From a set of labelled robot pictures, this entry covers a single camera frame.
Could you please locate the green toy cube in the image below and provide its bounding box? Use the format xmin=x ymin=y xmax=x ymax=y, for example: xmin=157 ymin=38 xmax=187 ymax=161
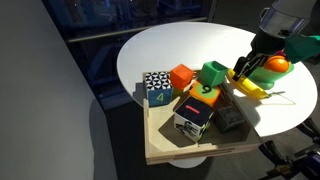
xmin=199 ymin=60 xmax=230 ymax=88

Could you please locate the orange cube with number nine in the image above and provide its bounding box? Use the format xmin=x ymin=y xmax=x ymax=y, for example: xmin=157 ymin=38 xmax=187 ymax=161
xmin=188 ymin=81 xmax=222 ymax=108

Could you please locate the white table pedestal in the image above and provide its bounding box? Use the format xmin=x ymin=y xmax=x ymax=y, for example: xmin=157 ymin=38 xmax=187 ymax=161
xmin=168 ymin=155 xmax=208 ymax=169

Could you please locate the plain orange toy cube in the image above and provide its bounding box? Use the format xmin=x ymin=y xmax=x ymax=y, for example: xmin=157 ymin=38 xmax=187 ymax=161
xmin=169 ymin=63 xmax=195 ymax=92

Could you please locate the blue cube with number four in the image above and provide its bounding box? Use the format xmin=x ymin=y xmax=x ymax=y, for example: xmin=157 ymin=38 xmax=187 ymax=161
xmin=143 ymin=70 xmax=174 ymax=108

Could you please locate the orange fruit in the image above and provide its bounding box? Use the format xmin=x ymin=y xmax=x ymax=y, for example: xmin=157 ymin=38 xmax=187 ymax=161
xmin=262 ymin=55 xmax=290 ymax=74

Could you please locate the grey toy cube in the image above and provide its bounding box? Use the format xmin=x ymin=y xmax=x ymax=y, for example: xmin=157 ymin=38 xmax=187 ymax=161
xmin=213 ymin=104 xmax=247 ymax=134

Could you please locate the wooden tray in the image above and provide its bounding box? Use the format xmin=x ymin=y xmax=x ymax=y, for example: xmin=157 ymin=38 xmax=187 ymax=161
xmin=141 ymin=69 xmax=263 ymax=166

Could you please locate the green bowl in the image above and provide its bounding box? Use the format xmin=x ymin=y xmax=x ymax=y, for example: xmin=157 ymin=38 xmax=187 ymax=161
xmin=248 ymin=54 xmax=295 ymax=90

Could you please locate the yellow banana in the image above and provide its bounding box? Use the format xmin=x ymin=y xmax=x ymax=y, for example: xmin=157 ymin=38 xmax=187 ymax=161
xmin=227 ymin=68 xmax=270 ymax=100

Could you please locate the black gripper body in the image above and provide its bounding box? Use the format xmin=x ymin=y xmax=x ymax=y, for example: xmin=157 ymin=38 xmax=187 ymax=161
xmin=249 ymin=27 xmax=288 ymax=65

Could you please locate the window frame rail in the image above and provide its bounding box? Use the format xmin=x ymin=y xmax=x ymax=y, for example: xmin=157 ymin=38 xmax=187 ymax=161
xmin=66 ymin=16 xmax=214 ymax=43

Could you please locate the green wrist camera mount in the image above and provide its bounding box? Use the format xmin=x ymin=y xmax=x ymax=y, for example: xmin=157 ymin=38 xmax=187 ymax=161
xmin=283 ymin=34 xmax=320 ymax=65

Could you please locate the colourful number cube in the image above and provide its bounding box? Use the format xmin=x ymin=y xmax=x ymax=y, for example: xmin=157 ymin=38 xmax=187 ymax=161
xmin=173 ymin=96 xmax=215 ymax=144

